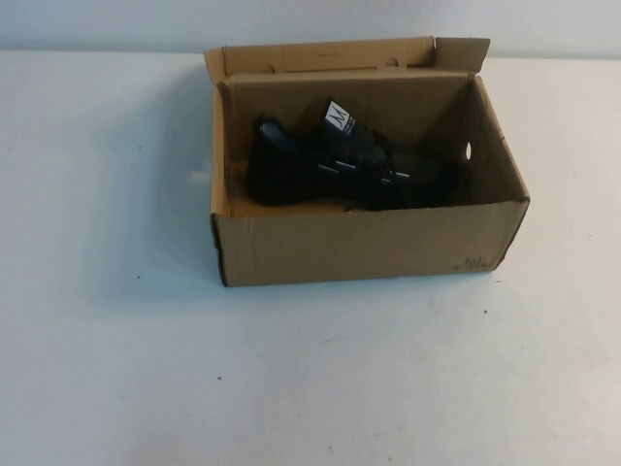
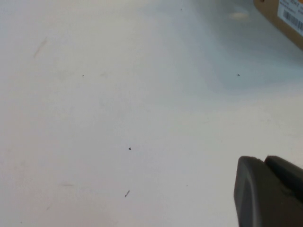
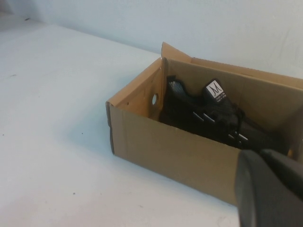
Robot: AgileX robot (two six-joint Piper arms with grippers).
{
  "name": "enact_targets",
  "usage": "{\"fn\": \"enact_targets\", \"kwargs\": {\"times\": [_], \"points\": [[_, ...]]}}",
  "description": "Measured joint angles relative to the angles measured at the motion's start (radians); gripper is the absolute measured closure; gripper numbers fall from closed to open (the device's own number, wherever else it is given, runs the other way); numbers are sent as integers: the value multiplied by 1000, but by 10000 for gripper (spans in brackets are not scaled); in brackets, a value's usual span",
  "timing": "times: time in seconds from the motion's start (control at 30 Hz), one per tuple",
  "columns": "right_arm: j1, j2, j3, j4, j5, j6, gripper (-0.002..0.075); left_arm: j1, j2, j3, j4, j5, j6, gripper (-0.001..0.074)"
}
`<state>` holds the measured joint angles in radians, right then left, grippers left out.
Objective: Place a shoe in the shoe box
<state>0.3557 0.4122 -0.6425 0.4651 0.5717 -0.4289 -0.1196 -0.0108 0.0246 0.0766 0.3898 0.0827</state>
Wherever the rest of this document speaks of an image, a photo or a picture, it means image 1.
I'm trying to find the brown cardboard shoe box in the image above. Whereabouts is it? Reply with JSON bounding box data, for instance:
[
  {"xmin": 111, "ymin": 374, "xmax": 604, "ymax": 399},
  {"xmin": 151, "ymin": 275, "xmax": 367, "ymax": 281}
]
[{"xmin": 205, "ymin": 37, "xmax": 533, "ymax": 289}]

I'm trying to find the black knit sneaker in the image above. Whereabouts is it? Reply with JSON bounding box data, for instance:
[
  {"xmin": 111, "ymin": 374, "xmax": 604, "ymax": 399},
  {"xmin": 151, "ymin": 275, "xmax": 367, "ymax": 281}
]
[{"xmin": 244, "ymin": 93, "xmax": 446, "ymax": 214}]

